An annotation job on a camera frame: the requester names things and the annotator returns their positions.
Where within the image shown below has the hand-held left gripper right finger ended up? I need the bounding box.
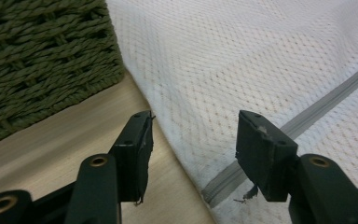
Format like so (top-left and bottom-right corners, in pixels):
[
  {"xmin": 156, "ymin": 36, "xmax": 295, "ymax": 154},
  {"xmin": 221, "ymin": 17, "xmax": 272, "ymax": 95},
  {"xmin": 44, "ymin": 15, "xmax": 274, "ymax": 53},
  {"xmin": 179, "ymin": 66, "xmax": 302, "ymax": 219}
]
[{"xmin": 235, "ymin": 109, "xmax": 358, "ymax": 224}]

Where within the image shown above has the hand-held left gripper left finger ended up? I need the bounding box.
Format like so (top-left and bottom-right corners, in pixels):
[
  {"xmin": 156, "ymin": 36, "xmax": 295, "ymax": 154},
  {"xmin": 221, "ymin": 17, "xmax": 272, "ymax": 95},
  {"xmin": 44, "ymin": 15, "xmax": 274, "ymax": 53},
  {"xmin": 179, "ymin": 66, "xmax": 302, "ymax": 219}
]
[{"xmin": 64, "ymin": 110, "xmax": 155, "ymax": 224}]

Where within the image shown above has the white mesh laundry bag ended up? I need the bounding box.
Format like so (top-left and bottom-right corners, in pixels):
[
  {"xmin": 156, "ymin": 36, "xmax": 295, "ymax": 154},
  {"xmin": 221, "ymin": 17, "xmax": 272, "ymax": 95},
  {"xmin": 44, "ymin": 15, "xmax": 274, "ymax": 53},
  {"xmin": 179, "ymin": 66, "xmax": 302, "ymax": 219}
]
[{"xmin": 105, "ymin": 0, "xmax": 358, "ymax": 224}]

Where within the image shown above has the green woven basket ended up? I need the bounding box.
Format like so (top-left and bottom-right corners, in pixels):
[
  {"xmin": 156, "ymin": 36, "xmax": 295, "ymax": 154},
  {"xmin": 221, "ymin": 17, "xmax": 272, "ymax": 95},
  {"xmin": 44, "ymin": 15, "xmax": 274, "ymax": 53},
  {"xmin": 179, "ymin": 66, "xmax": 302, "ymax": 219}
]
[{"xmin": 0, "ymin": 0, "xmax": 126, "ymax": 149}]

